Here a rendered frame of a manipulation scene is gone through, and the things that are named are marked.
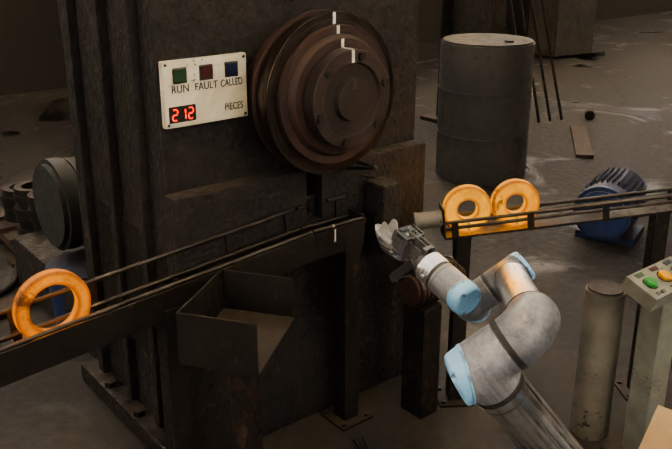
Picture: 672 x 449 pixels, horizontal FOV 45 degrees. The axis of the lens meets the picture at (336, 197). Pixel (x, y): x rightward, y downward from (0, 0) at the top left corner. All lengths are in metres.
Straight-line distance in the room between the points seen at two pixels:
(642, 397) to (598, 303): 0.32
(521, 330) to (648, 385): 1.07
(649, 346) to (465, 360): 1.05
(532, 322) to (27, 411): 1.92
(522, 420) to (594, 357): 0.97
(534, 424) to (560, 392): 1.30
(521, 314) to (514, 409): 0.20
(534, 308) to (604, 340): 0.99
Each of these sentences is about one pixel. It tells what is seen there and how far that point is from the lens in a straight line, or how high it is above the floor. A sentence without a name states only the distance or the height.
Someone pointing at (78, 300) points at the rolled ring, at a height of 0.70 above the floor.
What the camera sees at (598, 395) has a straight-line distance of 2.78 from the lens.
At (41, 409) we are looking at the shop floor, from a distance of 3.07.
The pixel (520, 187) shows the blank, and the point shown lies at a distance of 2.68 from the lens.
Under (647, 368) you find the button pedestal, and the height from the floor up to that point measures 0.32.
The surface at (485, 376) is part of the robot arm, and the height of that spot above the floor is 0.74.
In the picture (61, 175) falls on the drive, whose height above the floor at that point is 0.64.
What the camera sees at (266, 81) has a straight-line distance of 2.25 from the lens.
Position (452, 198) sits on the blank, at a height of 0.75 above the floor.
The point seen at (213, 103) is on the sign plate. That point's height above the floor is 1.11.
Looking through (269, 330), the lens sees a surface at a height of 0.60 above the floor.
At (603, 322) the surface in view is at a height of 0.43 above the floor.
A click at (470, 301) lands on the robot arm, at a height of 0.66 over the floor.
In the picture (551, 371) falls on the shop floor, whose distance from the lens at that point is 3.21.
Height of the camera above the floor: 1.60
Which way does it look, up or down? 19 degrees down
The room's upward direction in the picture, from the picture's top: straight up
